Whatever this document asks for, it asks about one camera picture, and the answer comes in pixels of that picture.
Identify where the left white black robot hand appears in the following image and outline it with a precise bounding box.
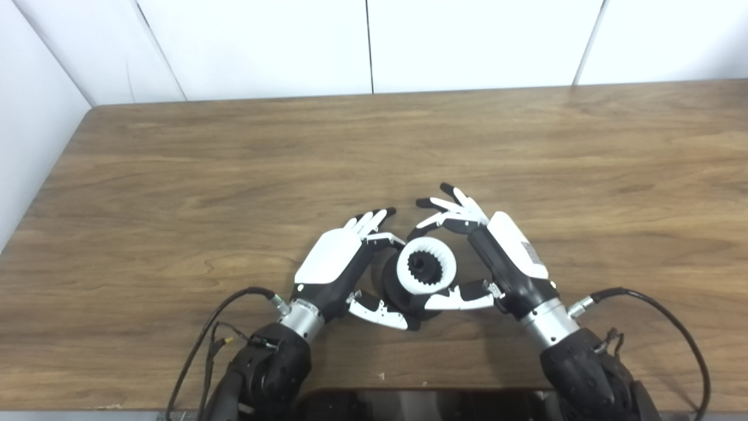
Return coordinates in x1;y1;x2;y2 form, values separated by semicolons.
292;207;421;332

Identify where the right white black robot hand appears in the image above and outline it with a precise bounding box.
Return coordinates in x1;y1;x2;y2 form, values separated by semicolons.
407;182;559;319

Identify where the round black plastic part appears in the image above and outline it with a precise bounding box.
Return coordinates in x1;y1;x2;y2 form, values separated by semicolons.
382;237;453;321

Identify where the white plastic ring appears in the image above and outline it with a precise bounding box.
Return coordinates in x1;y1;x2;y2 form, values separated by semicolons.
396;238;458;295

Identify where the black robot torso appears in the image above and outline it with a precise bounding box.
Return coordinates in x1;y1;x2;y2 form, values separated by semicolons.
295;388;556;421

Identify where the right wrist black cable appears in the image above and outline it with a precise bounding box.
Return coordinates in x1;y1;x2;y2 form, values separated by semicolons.
568;288;712;421

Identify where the right arm thin wire bundle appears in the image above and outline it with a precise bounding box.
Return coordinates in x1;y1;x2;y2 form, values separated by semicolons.
593;329;626;357

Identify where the arm thin wire bundle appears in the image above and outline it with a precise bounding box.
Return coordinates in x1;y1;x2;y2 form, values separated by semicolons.
199;322;252;421
593;329;626;357

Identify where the left arm thin wire bundle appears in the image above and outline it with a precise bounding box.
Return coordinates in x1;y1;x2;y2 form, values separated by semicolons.
199;322;252;421

